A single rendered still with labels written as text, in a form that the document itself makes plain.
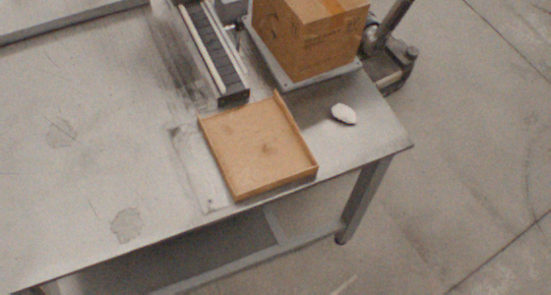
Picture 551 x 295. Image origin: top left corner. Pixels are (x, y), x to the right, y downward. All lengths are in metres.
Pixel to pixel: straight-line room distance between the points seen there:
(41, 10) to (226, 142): 0.86
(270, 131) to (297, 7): 0.38
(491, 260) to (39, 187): 1.96
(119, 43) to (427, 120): 1.68
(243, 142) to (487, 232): 1.45
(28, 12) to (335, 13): 1.09
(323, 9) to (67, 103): 0.85
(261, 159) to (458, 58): 1.94
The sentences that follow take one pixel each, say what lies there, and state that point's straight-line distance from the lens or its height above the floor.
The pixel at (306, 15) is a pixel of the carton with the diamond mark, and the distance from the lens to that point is 1.54.
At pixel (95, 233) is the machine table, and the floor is 0.83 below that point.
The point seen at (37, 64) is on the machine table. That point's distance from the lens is 1.89.
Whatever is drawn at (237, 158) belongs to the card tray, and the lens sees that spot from 1.55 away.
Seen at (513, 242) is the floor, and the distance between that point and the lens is 2.70.
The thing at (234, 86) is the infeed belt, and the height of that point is 0.88.
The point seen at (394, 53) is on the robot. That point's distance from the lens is 2.72.
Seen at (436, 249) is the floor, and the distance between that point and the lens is 2.51.
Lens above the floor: 2.16
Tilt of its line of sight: 56 degrees down
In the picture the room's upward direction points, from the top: 10 degrees clockwise
